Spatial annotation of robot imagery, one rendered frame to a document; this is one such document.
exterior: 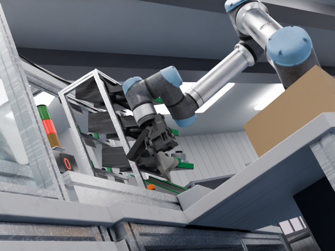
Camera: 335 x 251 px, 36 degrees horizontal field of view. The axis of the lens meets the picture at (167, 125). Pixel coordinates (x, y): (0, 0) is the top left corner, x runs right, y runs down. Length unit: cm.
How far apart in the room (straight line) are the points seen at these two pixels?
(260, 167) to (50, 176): 39
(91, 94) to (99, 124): 13
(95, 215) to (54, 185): 8
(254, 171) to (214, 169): 615
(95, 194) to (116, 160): 100
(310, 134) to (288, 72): 56
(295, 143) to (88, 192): 38
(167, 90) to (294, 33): 47
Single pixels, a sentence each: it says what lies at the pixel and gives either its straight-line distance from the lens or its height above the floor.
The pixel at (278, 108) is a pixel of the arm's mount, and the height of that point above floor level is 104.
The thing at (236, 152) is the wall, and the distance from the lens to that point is 762.
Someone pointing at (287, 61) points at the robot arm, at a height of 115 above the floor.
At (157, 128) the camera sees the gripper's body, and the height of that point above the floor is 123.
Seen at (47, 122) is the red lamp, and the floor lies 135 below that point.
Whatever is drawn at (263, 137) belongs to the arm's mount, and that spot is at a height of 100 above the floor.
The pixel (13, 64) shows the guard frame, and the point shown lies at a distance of 88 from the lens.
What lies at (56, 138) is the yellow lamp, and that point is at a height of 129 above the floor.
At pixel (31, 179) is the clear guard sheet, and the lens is 76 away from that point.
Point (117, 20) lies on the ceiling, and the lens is 412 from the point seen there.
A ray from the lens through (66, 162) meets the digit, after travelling 156.
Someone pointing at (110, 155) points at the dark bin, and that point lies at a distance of 198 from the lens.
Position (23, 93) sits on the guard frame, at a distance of 84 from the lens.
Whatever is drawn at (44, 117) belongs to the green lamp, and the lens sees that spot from 161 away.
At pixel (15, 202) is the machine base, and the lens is 63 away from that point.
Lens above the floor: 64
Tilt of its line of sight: 21 degrees up
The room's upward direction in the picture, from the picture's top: 24 degrees counter-clockwise
